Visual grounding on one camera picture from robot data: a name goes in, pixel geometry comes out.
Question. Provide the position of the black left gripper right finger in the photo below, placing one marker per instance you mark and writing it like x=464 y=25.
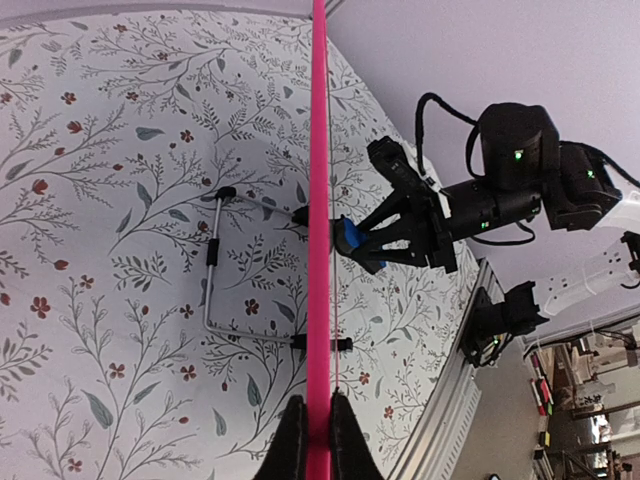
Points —
x=351 y=458

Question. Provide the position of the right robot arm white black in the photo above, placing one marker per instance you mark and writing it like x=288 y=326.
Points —
x=528 y=171

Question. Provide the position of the blue whiteboard eraser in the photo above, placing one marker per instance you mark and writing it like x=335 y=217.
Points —
x=347 y=238

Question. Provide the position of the right aluminium frame post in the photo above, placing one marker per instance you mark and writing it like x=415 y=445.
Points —
x=331 y=5

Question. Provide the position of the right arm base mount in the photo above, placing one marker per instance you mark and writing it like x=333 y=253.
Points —
x=492 y=326

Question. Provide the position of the floral patterned table mat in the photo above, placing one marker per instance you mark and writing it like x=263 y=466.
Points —
x=151 y=273

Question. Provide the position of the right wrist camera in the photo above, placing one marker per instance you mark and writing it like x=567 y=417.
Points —
x=420 y=193

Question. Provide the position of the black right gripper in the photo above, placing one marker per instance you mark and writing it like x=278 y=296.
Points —
x=429 y=229

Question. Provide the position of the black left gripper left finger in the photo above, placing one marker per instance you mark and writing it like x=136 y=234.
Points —
x=287 y=454

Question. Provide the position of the front aluminium rail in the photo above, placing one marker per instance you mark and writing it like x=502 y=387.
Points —
x=437 y=441

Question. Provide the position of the pink framed whiteboard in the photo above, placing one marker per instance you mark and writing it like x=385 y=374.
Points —
x=318 y=334

